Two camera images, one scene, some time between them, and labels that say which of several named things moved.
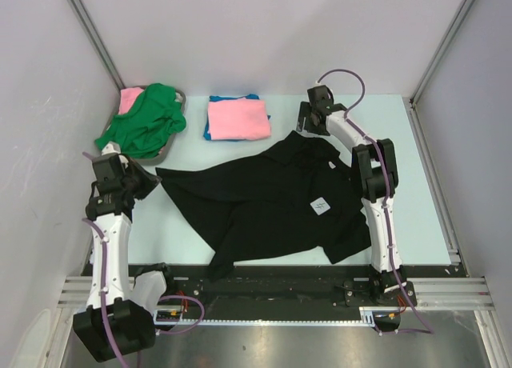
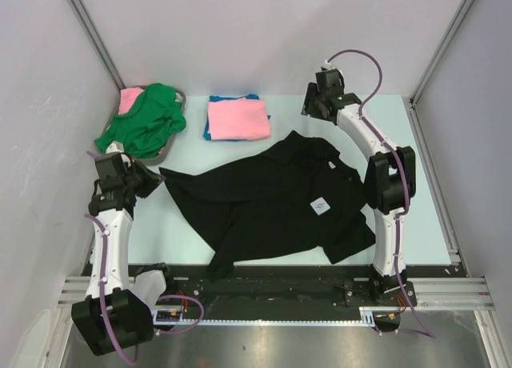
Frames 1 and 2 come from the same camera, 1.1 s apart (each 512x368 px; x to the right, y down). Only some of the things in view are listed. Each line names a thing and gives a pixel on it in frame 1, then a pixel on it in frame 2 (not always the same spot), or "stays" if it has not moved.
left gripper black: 150,182 stays
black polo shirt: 301,191 stays
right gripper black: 306,110 to 308,107
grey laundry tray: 162,156 stays
